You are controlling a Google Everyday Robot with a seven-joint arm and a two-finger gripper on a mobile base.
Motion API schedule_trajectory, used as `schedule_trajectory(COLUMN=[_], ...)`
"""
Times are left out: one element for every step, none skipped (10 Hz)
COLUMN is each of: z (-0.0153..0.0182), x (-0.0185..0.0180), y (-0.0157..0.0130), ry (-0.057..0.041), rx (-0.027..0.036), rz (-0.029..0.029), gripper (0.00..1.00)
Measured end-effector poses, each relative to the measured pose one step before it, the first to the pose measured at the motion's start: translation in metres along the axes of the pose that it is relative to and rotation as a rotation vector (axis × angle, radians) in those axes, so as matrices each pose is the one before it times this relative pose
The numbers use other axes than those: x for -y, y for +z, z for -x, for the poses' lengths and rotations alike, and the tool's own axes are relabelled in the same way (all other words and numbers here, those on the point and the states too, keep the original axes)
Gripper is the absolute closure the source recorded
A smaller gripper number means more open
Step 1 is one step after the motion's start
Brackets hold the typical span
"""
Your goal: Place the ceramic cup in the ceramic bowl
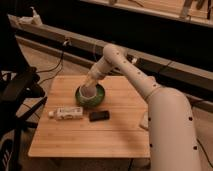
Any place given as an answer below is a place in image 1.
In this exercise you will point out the green ceramic bowl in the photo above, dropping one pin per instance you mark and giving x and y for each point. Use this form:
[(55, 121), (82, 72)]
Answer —
[(93, 101)]

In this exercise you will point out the white plastic bottle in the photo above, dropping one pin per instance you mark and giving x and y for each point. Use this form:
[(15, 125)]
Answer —
[(66, 113)]

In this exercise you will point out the long grey rail beam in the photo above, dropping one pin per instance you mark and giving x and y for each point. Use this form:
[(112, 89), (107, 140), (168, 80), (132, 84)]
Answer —
[(86, 51)]

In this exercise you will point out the white ceramic cup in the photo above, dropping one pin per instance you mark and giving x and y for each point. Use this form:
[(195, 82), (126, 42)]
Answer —
[(88, 92)]

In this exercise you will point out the black stand equipment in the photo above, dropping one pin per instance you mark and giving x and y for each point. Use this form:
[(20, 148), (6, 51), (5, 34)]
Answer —
[(20, 95)]

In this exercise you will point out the wooden table board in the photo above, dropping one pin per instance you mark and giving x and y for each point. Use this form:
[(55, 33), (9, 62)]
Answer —
[(118, 137)]

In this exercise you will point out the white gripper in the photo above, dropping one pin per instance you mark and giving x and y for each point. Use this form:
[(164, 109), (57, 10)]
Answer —
[(93, 76)]

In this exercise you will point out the black rectangular box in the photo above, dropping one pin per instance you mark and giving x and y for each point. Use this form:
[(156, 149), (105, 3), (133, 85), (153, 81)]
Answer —
[(98, 116)]

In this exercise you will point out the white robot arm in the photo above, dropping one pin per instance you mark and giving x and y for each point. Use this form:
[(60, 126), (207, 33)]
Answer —
[(172, 134)]

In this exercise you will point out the white spray bottle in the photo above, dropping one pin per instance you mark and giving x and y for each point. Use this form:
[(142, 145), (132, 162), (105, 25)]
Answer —
[(36, 17)]

